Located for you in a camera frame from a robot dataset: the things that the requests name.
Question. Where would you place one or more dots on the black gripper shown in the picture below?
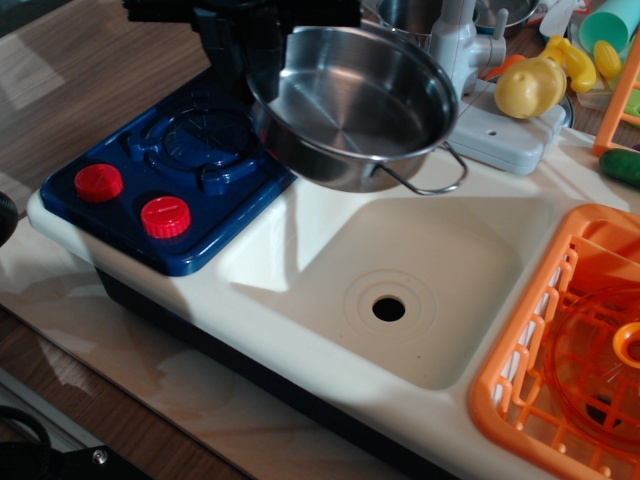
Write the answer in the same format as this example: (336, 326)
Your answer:
(265, 45)

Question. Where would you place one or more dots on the stainless steel two-handled pan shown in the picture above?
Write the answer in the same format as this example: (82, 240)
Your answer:
(358, 110)

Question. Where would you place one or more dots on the black ribbed robot base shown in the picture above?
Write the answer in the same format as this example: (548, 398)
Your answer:
(39, 460)

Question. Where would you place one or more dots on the blue toy stove top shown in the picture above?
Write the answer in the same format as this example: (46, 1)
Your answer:
(197, 144)

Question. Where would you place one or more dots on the right red stove knob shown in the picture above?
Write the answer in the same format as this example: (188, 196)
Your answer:
(165, 217)

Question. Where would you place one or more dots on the red stove knob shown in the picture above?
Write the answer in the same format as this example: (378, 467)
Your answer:
(98, 183)
(165, 217)

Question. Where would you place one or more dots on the left red stove knob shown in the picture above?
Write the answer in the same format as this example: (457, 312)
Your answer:
(98, 183)

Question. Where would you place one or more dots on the cream toy sink unit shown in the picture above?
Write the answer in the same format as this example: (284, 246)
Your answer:
(374, 310)

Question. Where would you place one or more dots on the small steel pot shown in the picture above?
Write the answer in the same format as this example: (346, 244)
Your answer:
(411, 19)

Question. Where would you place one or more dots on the steel bowl at back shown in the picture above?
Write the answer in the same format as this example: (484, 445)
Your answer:
(519, 13)

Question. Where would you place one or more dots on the grey toy faucet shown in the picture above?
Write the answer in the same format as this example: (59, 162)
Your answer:
(482, 132)

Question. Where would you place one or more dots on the yellow plastic potato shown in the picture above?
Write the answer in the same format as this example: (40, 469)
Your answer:
(530, 88)

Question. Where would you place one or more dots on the black round knob left edge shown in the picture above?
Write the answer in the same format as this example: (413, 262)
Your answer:
(8, 218)

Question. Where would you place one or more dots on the yellow plastic banana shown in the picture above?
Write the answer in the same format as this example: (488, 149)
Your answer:
(577, 65)

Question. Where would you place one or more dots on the yellow plastic corn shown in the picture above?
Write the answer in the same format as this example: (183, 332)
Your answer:
(607, 59)

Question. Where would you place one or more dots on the teal plastic cup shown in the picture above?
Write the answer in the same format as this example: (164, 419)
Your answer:
(614, 22)

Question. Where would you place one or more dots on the orange plastic rack behind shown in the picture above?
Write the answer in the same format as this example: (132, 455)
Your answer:
(615, 113)

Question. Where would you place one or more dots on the green plastic cucumber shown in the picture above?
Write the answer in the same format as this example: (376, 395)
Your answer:
(621, 164)

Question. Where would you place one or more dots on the orange dish drying rack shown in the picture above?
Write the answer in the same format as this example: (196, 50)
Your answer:
(595, 247)

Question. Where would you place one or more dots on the transparent orange pot lid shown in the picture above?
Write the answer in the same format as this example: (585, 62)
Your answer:
(591, 364)

